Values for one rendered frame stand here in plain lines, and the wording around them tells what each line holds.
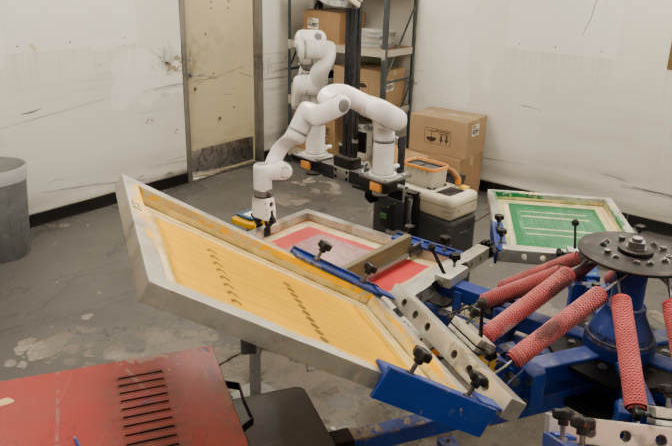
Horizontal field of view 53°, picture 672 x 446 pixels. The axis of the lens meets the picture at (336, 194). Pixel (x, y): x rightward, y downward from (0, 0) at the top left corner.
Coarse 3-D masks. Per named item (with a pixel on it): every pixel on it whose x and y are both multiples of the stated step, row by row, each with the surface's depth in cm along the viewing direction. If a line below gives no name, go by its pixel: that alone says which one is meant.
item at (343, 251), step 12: (312, 228) 287; (288, 240) 274; (300, 240) 274; (312, 240) 275; (336, 240) 275; (348, 240) 276; (312, 252) 263; (336, 252) 264; (348, 252) 264; (360, 252) 264; (396, 264) 255; (408, 264) 255; (420, 264) 255; (384, 276) 245; (396, 276) 245; (408, 276) 245
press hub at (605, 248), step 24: (600, 240) 189; (624, 240) 189; (648, 240) 190; (600, 264) 175; (624, 264) 174; (648, 264) 174; (624, 288) 182; (600, 312) 190; (600, 336) 186; (648, 336) 184; (600, 360) 186; (648, 360) 184; (600, 384) 177; (648, 384) 175; (576, 408) 184; (600, 408) 182
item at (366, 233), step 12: (288, 216) 290; (300, 216) 292; (312, 216) 294; (324, 216) 291; (276, 228) 281; (336, 228) 286; (348, 228) 282; (360, 228) 279; (372, 240) 275; (384, 240) 271; (420, 252) 261; (420, 276) 237; (384, 300) 220
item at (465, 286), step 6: (462, 282) 222; (468, 282) 222; (444, 288) 222; (450, 288) 221; (456, 288) 219; (462, 288) 218; (468, 288) 218; (474, 288) 218; (480, 288) 218; (486, 288) 218; (444, 294) 223; (450, 294) 221; (462, 294) 218; (468, 294) 217; (474, 294) 215; (480, 294) 214; (462, 300) 219; (468, 300) 217; (474, 300) 216
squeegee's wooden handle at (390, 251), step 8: (392, 240) 250; (400, 240) 250; (408, 240) 254; (376, 248) 243; (384, 248) 243; (392, 248) 246; (400, 248) 251; (408, 248) 256; (368, 256) 236; (376, 256) 239; (384, 256) 243; (392, 256) 248; (352, 264) 229; (360, 264) 232; (376, 264) 240; (384, 264) 244; (352, 272) 229; (360, 272) 233
